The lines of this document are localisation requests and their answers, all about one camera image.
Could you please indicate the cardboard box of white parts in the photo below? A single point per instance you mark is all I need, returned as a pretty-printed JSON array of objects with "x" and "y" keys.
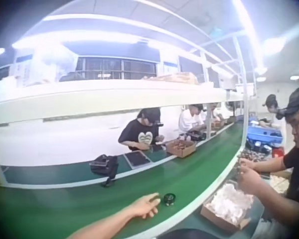
[{"x": 226, "y": 211}]

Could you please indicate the black bag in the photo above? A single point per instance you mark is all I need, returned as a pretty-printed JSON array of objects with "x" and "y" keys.
[{"x": 105, "y": 167}]

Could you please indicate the white plastic bags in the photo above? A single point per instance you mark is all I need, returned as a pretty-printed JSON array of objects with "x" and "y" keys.
[{"x": 42, "y": 64}]

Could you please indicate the cardboard cartons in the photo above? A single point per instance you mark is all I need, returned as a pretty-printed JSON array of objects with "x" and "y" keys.
[{"x": 174, "y": 77}]

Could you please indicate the green conveyor belt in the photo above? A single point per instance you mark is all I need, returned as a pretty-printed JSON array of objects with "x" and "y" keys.
[{"x": 77, "y": 199}]

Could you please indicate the black tray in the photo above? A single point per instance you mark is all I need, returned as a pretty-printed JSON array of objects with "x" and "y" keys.
[
  {"x": 195, "y": 136},
  {"x": 137, "y": 158}
]

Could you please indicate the white workbench shelf frame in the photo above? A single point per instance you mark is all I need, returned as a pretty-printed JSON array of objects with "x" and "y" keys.
[{"x": 89, "y": 99}]

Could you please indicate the black round part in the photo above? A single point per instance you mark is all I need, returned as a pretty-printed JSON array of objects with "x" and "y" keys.
[{"x": 170, "y": 198}]

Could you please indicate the heap of white parts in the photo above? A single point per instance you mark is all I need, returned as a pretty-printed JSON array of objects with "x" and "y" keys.
[{"x": 279, "y": 183}]

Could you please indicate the blue crate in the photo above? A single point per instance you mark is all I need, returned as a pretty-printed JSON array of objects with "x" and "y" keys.
[{"x": 264, "y": 133}]

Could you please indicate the cardboard box of brown parts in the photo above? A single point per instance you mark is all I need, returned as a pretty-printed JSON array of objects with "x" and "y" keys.
[{"x": 181, "y": 149}]

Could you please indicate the long tube lamp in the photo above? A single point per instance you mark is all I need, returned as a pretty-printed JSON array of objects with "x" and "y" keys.
[{"x": 72, "y": 41}]

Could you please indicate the barred window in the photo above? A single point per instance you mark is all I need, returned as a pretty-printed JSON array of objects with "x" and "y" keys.
[{"x": 117, "y": 68}]

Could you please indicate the heap of small metal parts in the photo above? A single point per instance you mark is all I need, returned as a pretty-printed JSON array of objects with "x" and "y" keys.
[{"x": 254, "y": 155}]

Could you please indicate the person's left fingers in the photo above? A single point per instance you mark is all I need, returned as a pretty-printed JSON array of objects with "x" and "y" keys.
[{"x": 153, "y": 199}]

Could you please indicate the person's left hand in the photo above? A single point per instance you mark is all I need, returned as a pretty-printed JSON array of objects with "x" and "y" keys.
[{"x": 140, "y": 207}]

